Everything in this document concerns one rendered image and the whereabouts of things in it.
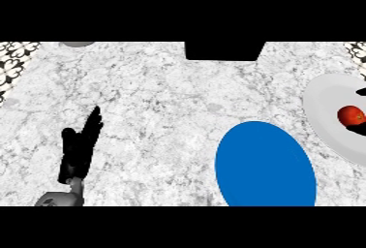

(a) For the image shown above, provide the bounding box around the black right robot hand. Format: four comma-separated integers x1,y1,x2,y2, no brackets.
344,87,366,137

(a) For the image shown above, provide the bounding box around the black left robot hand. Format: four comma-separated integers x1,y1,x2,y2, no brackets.
56,105,106,185

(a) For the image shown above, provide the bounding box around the red tomato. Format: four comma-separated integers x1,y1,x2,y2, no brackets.
336,105,366,128

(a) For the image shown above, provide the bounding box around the white round plate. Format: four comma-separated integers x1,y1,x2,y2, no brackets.
301,73,366,168

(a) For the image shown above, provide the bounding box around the blue oval plate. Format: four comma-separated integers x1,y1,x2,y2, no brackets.
212,120,319,207

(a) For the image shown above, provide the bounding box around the grey round object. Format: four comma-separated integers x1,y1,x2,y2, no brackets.
59,41,97,48

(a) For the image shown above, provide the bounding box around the black appliance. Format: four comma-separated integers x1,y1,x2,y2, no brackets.
183,41,267,62

